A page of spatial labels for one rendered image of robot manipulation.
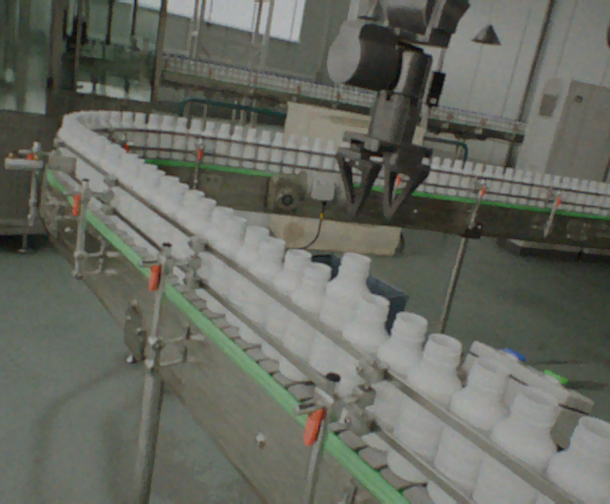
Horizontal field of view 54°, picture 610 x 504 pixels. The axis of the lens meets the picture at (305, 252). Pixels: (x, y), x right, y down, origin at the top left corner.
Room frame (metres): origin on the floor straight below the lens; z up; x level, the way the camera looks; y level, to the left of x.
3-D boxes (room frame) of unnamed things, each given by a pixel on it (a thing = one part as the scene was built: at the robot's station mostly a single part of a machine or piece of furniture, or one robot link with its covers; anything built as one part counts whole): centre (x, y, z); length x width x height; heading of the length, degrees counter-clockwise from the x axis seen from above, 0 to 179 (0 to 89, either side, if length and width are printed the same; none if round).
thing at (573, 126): (6.76, -2.60, 0.96); 0.82 x 0.50 x 1.91; 111
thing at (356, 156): (0.74, -0.06, 1.30); 0.07 x 0.07 x 0.09; 39
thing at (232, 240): (0.97, 0.12, 1.08); 0.06 x 0.06 x 0.17
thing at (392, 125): (0.76, -0.08, 1.37); 0.10 x 0.07 x 0.07; 129
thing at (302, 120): (5.43, -0.21, 0.59); 1.10 x 0.62 x 1.18; 111
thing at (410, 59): (0.75, -0.07, 1.43); 0.07 x 0.06 x 0.07; 128
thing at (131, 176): (1.33, 0.41, 1.08); 0.06 x 0.06 x 0.17
